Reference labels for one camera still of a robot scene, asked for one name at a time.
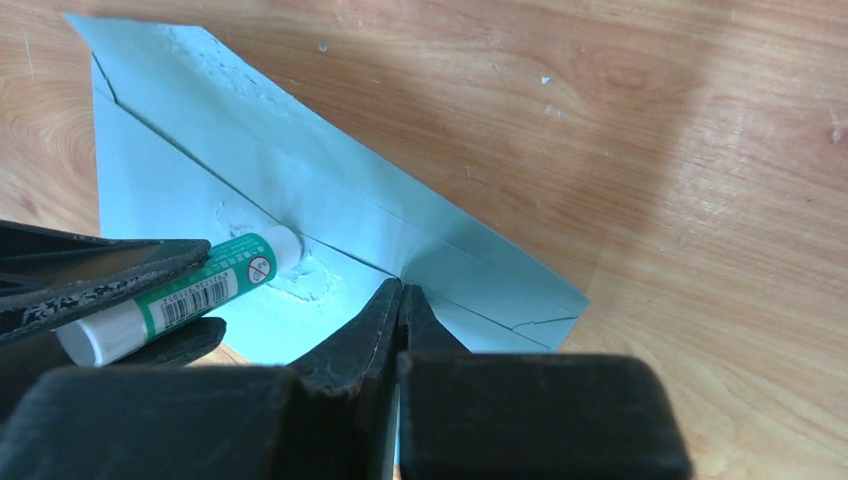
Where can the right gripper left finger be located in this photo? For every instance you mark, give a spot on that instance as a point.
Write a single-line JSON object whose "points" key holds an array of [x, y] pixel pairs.
{"points": [[327, 415]]}

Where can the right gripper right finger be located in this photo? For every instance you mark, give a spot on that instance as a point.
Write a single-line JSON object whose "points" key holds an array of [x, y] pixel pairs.
{"points": [[467, 415]]}

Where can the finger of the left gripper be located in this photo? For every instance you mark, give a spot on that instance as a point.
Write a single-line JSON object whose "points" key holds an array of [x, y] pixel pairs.
{"points": [[22, 363], [51, 277]]}

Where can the white green glue stick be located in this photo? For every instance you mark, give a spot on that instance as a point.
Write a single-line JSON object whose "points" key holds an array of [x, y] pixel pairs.
{"points": [[233, 268]]}

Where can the grey-green envelope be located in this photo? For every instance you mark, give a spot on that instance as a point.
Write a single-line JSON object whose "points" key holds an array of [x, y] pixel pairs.
{"points": [[192, 142]]}

